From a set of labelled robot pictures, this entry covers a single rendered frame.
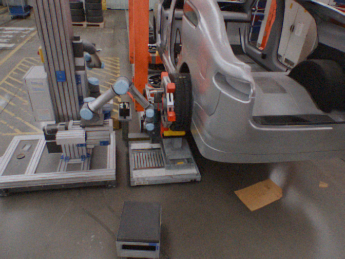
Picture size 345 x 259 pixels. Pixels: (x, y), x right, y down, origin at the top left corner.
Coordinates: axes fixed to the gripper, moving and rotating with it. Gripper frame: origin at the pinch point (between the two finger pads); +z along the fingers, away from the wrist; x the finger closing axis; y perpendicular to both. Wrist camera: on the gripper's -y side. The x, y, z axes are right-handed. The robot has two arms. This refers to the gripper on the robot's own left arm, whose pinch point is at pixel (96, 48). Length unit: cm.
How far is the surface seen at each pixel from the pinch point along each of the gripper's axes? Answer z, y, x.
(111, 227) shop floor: -167, 115, 72
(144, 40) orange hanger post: -26, -28, 62
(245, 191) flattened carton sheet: -103, 95, 212
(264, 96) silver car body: -52, -4, 207
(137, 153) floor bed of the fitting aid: -57, 108, 78
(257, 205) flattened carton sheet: -121, 94, 223
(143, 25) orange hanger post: -26, -44, 59
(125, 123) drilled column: -19, 91, 51
